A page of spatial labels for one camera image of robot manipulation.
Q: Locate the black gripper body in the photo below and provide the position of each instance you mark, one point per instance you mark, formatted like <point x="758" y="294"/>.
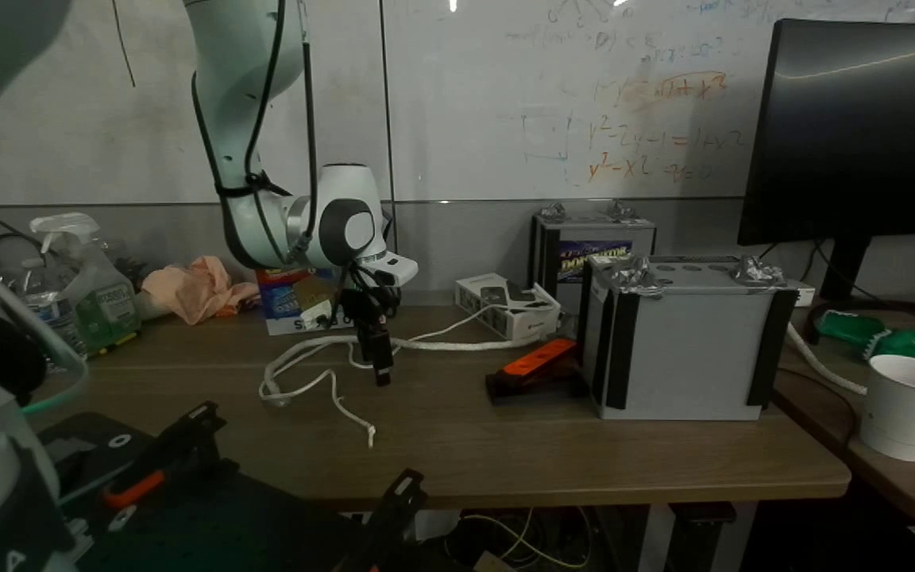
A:
<point x="367" y="305"/>

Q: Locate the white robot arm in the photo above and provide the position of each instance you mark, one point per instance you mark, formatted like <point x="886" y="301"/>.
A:
<point x="256" y="53"/>

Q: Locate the blue cardboard box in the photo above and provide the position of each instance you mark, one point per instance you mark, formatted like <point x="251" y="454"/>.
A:
<point x="281" y="297"/>

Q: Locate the small white printed box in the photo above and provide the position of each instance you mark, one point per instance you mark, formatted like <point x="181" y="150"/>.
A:
<point x="523" y="313"/>

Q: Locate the black clamp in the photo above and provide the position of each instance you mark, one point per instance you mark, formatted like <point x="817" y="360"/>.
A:
<point x="398" y="498"/>

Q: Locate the orange and black tool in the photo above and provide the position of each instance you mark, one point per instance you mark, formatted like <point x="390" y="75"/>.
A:
<point x="537" y="360"/>

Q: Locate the black bulky equipment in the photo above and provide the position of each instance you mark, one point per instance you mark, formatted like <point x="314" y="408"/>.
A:
<point x="225" y="528"/>

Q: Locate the small silver metal case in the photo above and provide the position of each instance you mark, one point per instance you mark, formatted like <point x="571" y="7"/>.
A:
<point x="595" y="240"/>

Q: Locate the clear bag with green contents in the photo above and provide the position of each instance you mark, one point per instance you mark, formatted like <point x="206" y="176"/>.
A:
<point x="98" y="305"/>

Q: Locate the large silver metal case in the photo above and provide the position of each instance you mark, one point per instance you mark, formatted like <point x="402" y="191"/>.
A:
<point x="690" y="351"/>

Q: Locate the clear spray bottle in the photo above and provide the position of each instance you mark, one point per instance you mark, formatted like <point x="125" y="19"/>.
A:
<point x="66" y="225"/>

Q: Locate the table leg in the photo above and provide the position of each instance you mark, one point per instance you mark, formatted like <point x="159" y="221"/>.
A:
<point x="660" y="541"/>

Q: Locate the green plastic object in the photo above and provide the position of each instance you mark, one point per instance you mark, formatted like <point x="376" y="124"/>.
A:
<point x="904" y="342"/>

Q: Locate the white paper cup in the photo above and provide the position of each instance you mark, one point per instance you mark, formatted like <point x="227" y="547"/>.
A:
<point x="908" y="408"/>

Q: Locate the black computer monitor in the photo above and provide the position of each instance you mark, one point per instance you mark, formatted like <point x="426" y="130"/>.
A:
<point x="858" y="130"/>

